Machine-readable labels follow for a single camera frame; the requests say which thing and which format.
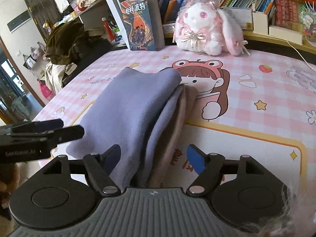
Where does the pink flower bouquet decoration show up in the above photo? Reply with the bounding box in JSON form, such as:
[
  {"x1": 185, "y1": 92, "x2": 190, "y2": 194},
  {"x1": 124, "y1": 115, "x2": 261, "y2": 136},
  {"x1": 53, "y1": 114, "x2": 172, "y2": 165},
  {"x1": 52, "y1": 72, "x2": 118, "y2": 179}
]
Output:
[{"x1": 298, "y1": 1, "x2": 315, "y2": 42}]

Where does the dark clothes pile on chair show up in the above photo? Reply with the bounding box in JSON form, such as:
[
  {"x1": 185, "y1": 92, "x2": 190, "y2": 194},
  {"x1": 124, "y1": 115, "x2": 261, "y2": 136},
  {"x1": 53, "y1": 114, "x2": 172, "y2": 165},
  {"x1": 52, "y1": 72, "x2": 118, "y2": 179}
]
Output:
[{"x1": 45, "y1": 21, "x2": 113, "y2": 88}]

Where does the Harry Potter book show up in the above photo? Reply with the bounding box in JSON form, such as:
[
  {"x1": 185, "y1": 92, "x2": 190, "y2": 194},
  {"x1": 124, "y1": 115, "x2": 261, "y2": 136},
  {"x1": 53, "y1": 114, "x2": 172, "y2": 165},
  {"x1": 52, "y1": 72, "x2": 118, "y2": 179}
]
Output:
[{"x1": 120, "y1": 0, "x2": 165, "y2": 51}]

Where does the white shelf post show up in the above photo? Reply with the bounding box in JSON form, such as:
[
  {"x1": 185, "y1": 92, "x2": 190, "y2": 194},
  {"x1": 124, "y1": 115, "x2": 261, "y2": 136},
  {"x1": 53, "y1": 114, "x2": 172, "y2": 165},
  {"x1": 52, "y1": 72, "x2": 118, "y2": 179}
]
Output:
[{"x1": 106, "y1": 0, "x2": 130, "y2": 49}]

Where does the white small storage box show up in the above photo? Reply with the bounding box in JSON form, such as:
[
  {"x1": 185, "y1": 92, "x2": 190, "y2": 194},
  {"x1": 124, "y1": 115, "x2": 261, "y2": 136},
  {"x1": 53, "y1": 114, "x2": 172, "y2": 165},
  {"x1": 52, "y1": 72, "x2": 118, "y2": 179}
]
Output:
[{"x1": 252, "y1": 12, "x2": 269, "y2": 35}]

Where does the pink bag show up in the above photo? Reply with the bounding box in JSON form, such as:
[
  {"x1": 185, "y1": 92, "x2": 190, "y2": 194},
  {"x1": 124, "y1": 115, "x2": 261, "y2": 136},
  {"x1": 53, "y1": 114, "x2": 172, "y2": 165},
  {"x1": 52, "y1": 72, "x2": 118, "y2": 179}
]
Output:
[{"x1": 38, "y1": 79, "x2": 55, "y2": 101}]

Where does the dark wooden door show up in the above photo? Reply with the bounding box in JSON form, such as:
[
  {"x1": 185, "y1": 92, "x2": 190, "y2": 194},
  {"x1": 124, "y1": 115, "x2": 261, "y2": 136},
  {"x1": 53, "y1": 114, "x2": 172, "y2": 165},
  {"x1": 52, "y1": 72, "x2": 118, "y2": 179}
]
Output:
[{"x1": 24, "y1": 0, "x2": 62, "y2": 43}]

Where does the red tassel ornament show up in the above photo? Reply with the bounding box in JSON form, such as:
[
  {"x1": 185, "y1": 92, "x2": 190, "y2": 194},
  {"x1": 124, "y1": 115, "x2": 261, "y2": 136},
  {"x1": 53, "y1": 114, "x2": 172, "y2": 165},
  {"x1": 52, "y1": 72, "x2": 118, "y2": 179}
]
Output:
[{"x1": 101, "y1": 17, "x2": 116, "y2": 42}]

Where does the white pink plush bunny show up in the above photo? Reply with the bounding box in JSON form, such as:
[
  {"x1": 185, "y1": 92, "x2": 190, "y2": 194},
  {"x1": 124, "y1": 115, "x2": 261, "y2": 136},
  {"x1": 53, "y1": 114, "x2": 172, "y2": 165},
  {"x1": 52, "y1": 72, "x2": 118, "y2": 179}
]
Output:
[{"x1": 172, "y1": 0, "x2": 250, "y2": 56}]

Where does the purple and brown knit sweater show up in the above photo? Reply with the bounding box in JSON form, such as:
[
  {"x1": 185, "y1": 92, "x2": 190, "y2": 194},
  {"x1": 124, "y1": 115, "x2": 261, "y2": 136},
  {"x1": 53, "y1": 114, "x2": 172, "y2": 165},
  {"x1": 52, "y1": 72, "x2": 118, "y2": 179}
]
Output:
[{"x1": 66, "y1": 67, "x2": 198, "y2": 189}]

